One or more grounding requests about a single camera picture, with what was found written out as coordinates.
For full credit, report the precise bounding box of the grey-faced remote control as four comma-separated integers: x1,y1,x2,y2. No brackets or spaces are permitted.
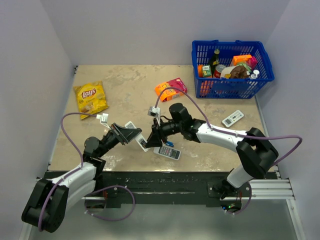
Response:
153,145,181,161

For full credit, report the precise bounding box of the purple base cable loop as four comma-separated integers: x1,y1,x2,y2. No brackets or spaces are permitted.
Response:
84,184,136,222

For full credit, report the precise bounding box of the black table front rail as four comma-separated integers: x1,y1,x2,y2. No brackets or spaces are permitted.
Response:
44,170,278,208

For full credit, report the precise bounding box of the white long remote control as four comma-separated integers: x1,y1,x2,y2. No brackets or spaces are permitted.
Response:
124,121,149,152

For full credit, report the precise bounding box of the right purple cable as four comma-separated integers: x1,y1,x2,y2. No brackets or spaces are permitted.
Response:
154,87,303,216

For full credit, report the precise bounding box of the orange pink box in basket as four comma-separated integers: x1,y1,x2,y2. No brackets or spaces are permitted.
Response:
230,54,258,72

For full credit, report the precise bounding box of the brown snack packet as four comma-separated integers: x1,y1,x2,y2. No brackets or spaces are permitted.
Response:
220,65,250,79

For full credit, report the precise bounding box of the orange pink sponge box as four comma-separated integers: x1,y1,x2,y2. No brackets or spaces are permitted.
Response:
154,77,188,102

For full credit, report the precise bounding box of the aluminium frame rail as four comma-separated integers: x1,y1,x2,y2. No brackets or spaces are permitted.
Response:
249,165,295,200

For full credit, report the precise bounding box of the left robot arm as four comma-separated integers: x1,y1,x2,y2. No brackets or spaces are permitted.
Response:
21,123,142,233

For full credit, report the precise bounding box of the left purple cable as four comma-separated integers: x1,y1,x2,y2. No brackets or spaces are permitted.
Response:
37,112,98,233

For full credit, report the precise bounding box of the dark glass bottle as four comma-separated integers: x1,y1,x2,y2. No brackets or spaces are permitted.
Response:
208,48,220,75

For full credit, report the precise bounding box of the blue battery right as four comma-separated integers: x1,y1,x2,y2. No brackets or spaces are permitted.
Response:
165,141,174,147

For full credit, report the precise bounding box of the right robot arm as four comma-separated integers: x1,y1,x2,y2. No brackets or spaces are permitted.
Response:
146,103,279,197

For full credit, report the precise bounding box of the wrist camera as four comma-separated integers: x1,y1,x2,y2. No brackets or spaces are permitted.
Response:
147,106,161,124
96,113,110,129

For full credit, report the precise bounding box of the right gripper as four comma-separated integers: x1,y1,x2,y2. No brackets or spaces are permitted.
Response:
146,117,184,148

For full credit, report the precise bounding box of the blue plastic basket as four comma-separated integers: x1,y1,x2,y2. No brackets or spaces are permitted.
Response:
191,40,275,99

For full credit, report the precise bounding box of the small white remote control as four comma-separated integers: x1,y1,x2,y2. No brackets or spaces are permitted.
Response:
222,110,244,128

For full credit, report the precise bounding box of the black battery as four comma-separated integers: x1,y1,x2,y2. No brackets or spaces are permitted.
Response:
139,138,146,148

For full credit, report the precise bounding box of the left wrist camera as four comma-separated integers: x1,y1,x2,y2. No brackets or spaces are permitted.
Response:
96,113,110,129

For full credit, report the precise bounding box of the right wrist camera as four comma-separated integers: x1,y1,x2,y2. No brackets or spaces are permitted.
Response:
147,106,161,124

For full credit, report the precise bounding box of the green yellow carton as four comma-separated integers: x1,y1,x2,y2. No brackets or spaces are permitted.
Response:
201,65,212,78

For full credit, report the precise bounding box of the white bottle cap item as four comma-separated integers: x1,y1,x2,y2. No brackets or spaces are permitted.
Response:
250,69,260,80

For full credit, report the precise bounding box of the yellow Lays chips bag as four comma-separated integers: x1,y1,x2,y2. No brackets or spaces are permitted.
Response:
73,81,109,120

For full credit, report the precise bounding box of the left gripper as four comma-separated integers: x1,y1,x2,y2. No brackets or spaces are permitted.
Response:
97,123,142,158

